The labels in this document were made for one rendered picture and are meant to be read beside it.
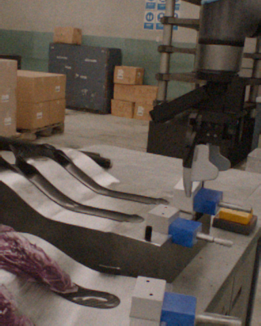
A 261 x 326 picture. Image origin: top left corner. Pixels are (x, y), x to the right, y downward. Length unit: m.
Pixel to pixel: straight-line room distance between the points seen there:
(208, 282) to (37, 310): 0.33
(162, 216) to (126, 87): 6.96
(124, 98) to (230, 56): 6.93
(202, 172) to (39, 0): 8.50
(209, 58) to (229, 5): 0.08
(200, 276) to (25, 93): 4.71
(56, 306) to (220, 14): 0.48
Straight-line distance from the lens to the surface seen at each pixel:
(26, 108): 5.39
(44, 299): 0.57
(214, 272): 0.82
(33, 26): 9.22
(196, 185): 0.81
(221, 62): 0.74
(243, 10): 0.76
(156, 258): 0.68
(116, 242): 0.71
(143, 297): 0.56
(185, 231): 0.70
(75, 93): 8.00
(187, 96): 0.77
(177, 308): 0.57
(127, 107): 7.62
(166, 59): 4.92
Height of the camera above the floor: 1.17
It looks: 13 degrees down
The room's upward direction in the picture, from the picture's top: 5 degrees clockwise
